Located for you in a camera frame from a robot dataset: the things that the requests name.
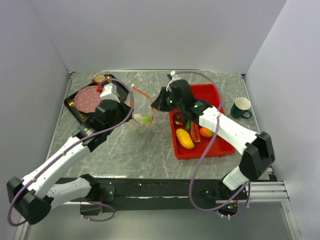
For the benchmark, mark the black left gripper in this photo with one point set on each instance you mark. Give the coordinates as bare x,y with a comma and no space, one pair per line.
124,109

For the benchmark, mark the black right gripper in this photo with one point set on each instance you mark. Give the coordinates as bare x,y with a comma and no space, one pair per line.
159,103

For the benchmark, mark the clear zip top bag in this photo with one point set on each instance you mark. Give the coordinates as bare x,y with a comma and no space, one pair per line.
142,105

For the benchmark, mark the toy cauliflower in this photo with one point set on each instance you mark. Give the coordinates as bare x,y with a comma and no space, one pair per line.
142,120

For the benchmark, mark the yellow toy mango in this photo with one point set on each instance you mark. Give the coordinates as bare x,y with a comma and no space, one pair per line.
184,139

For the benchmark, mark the toy watermelon slice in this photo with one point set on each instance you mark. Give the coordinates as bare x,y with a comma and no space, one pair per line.
195,132

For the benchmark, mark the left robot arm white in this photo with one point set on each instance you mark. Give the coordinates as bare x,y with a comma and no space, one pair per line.
38,192

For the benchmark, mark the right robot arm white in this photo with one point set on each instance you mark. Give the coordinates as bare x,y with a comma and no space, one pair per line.
255,148

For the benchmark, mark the dark purple toy onion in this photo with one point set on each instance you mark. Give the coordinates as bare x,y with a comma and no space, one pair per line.
179,119

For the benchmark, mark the black serving tray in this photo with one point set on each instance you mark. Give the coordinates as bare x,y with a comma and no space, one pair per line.
81,117

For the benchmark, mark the pink dotted plate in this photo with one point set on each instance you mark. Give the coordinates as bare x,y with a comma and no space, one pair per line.
87,99

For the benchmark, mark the green toy chili pepper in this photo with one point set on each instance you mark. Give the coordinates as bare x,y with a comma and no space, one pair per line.
188,125

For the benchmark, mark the brown ceramic cup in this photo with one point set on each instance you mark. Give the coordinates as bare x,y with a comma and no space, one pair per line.
98,79

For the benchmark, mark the orange green toy mango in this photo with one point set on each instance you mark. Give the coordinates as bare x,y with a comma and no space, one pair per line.
204,132

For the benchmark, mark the dark green mug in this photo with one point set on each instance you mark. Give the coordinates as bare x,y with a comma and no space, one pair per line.
241,108

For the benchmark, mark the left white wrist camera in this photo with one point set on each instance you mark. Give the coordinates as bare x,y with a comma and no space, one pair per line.
108,92

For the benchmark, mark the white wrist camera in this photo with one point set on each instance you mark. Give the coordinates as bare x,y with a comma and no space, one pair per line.
172,77
108,92

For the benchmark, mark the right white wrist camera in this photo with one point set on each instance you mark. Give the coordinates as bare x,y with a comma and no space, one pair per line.
172,77

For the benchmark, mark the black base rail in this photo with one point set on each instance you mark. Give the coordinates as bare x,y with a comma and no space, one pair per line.
129,194

